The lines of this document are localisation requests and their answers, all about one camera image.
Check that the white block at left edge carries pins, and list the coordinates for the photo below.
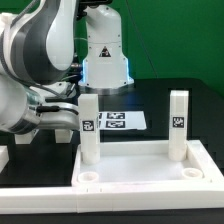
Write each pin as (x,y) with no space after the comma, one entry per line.
(4,157)

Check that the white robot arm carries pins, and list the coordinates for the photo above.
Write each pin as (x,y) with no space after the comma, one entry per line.
(37,50)

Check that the fiducial marker sheet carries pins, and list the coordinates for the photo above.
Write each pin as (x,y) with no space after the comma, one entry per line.
(122,120)

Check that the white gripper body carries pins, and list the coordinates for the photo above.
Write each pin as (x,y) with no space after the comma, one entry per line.
(56,111)

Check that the white desk top tray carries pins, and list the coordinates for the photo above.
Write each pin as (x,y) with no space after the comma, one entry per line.
(145,165)

